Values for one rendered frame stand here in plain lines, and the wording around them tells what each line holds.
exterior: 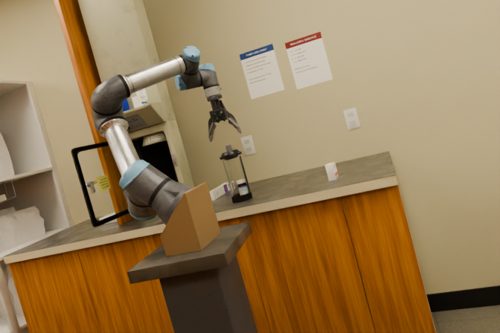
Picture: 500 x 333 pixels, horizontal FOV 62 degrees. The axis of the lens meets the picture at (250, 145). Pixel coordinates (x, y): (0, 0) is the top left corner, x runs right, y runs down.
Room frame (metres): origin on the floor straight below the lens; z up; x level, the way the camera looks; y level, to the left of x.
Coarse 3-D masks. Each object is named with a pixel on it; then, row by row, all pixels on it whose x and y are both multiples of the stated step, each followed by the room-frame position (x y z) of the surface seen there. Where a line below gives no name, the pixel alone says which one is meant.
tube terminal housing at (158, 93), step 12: (156, 84) 2.18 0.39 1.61; (132, 96) 2.22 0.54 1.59; (156, 96) 2.18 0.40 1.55; (168, 96) 2.27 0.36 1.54; (132, 108) 2.23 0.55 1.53; (168, 108) 2.23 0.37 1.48; (168, 120) 2.20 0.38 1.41; (132, 132) 2.24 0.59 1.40; (144, 132) 2.22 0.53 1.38; (168, 132) 2.18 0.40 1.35; (168, 144) 2.18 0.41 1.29; (180, 144) 2.25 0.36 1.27; (180, 156) 2.21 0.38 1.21; (180, 168) 2.18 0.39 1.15; (180, 180) 2.18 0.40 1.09; (192, 180) 2.27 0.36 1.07
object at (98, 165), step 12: (72, 156) 1.98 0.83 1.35; (84, 156) 2.04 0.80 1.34; (96, 156) 2.10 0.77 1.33; (108, 156) 2.17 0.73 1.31; (84, 168) 2.02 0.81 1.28; (96, 168) 2.08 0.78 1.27; (108, 168) 2.15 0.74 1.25; (96, 180) 2.06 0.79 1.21; (108, 180) 2.13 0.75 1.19; (96, 192) 2.04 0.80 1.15; (108, 192) 2.11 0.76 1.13; (120, 192) 2.18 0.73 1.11; (96, 204) 2.03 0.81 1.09; (108, 204) 2.09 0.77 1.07; (120, 204) 2.16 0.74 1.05; (96, 216) 2.01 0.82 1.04; (108, 216) 2.07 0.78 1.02
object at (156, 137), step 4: (156, 132) 2.25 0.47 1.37; (160, 132) 2.26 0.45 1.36; (144, 136) 2.27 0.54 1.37; (148, 136) 2.25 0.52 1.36; (152, 136) 2.24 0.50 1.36; (156, 136) 2.24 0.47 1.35; (160, 136) 2.24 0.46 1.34; (164, 136) 2.25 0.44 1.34; (144, 140) 2.26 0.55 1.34; (148, 140) 2.24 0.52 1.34; (152, 140) 2.23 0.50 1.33; (156, 140) 2.23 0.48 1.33; (160, 140) 2.23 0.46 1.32; (164, 140) 2.39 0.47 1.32; (144, 144) 2.25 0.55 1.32; (148, 144) 2.23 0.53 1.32
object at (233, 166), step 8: (224, 160) 1.92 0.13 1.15; (232, 160) 1.90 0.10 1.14; (240, 160) 1.92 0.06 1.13; (224, 168) 1.94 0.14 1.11; (232, 168) 1.90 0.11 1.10; (240, 168) 1.91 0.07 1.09; (232, 176) 1.90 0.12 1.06; (240, 176) 1.91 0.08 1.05; (232, 184) 1.91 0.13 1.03; (240, 184) 1.90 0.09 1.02; (232, 192) 1.92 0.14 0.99; (240, 192) 1.90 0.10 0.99; (248, 192) 1.92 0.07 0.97
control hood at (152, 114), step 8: (152, 104) 2.08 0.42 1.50; (160, 104) 2.16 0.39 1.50; (128, 112) 2.11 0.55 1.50; (136, 112) 2.11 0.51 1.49; (144, 112) 2.10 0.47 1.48; (152, 112) 2.10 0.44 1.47; (160, 112) 2.13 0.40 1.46; (144, 120) 2.15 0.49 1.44; (152, 120) 2.15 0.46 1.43; (160, 120) 2.15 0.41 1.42
